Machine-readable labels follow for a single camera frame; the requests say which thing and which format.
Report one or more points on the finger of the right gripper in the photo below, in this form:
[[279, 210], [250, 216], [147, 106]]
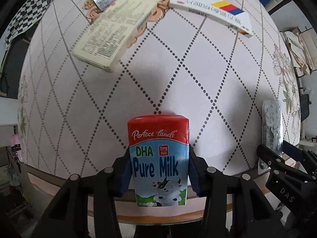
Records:
[[276, 162], [306, 158]]

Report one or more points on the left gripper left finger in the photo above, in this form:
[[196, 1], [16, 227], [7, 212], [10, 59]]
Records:
[[67, 213]]

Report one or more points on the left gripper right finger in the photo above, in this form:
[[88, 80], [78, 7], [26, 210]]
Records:
[[234, 206]]

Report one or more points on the red blue milk carton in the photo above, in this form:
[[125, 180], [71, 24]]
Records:
[[159, 152]]

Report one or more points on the pink suitcase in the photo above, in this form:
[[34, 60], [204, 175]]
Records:
[[16, 148]]

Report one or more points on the cream chair with cloth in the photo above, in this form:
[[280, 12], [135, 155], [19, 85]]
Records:
[[302, 49]]

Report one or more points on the white cabinet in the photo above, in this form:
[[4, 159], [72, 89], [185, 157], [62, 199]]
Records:
[[8, 111]]

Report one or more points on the patterned tablecloth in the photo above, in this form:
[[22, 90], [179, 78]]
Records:
[[73, 117]]

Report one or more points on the white box coloured stripes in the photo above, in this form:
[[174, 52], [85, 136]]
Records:
[[219, 10]]

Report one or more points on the pale yellow medicine box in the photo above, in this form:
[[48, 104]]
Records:
[[107, 39]]

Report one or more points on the black white checkered cloth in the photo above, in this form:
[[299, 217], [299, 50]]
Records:
[[29, 14]]

